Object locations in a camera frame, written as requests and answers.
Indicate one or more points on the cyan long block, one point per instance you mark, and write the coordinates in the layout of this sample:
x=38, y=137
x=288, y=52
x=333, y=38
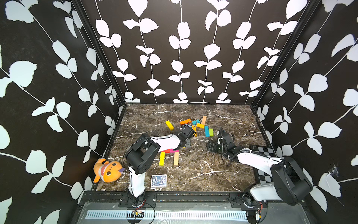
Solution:
x=206, y=128

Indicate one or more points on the magenta block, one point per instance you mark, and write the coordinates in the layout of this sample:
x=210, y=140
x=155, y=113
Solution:
x=174, y=150

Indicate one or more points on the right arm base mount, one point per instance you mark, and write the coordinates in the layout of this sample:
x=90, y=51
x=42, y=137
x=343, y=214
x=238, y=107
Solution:
x=245, y=201

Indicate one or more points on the white perforated rail strip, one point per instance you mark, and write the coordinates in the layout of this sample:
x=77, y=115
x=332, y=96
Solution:
x=165, y=215

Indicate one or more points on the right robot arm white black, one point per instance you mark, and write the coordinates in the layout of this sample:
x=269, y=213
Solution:
x=289, y=184

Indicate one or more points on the teal short block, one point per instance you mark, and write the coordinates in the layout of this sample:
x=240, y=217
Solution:
x=195, y=122

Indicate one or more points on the orange plush toy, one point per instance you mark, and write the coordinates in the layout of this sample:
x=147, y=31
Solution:
x=107, y=171

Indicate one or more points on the orange long block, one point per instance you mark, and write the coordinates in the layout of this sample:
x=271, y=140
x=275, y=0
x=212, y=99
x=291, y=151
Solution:
x=187, y=121

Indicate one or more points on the yellow-green long block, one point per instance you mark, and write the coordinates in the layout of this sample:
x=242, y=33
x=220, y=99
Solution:
x=162, y=159

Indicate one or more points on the black white checkerboard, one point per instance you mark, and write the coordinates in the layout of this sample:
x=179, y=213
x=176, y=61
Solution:
x=262, y=166

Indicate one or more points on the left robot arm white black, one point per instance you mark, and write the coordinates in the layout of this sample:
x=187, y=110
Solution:
x=141, y=154

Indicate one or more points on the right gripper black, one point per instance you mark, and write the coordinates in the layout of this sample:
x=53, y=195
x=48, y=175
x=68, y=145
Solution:
x=213, y=148

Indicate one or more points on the amber long block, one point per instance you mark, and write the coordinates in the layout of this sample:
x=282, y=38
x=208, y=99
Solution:
x=194, y=128

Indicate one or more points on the red block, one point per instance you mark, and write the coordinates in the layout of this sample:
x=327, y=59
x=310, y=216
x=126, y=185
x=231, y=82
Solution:
x=167, y=151

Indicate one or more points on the tan wood long block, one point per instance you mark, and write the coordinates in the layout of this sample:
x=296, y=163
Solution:
x=176, y=159

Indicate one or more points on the amber short block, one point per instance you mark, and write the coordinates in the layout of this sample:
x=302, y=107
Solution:
x=199, y=125

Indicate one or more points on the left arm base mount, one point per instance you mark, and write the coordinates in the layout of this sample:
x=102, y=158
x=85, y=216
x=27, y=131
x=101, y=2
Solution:
x=145, y=200

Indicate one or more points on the yellow block far left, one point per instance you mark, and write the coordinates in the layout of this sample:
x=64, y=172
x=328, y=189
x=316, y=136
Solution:
x=169, y=125

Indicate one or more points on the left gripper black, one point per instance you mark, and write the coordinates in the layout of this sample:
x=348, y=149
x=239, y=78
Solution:
x=188, y=143

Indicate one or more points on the natural wood long block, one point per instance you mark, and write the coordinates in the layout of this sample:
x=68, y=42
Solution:
x=203, y=121

